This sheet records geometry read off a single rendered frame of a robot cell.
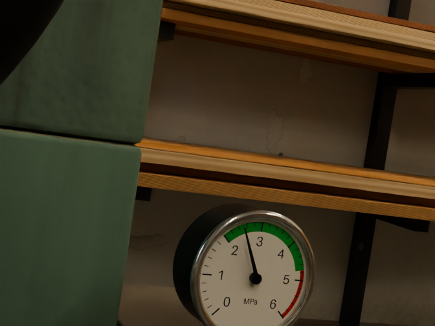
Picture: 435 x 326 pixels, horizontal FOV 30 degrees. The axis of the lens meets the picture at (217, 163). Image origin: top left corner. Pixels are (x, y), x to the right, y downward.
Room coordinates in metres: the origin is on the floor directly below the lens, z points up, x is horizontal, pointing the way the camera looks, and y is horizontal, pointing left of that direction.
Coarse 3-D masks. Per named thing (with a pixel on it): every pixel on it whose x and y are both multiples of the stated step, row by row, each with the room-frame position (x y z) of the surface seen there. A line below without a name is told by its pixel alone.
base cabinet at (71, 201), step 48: (0, 144) 0.38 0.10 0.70; (48, 144) 0.39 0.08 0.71; (96, 144) 0.40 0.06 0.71; (0, 192) 0.38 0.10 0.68; (48, 192) 0.39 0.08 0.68; (96, 192) 0.40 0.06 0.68; (0, 240) 0.38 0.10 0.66; (48, 240) 0.39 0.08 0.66; (96, 240) 0.40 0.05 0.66; (0, 288) 0.38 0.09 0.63; (48, 288) 0.39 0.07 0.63; (96, 288) 0.40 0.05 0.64
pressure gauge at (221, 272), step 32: (192, 224) 0.38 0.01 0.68; (224, 224) 0.36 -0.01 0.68; (256, 224) 0.37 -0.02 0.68; (288, 224) 0.37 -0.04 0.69; (192, 256) 0.36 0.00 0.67; (224, 256) 0.36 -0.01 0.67; (256, 256) 0.37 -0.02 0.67; (288, 256) 0.37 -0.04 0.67; (192, 288) 0.35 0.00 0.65; (224, 288) 0.36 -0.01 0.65; (256, 288) 0.37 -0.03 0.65; (288, 288) 0.38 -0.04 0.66; (224, 320) 0.36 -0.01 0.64; (256, 320) 0.37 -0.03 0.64; (288, 320) 0.37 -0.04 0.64
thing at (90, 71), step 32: (64, 0) 0.39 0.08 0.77; (96, 0) 0.40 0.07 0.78; (128, 0) 0.40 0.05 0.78; (160, 0) 0.41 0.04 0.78; (64, 32) 0.39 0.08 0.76; (96, 32) 0.40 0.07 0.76; (128, 32) 0.40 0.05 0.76; (32, 64) 0.38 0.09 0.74; (64, 64) 0.39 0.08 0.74; (96, 64) 0.40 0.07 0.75; (128, 64) 0.40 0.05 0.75; (0, 96) 0.38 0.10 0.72; (32, 96) 0.39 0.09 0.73; (64, 96) 0.39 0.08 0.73; (96, 96) 0.40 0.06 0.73; (128, 96) 0.40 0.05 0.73; (32, 128) 0.39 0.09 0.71; (64, 128) 0.39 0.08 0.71; (96, 128) 0.40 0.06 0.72; (128, 128) 0.40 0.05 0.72
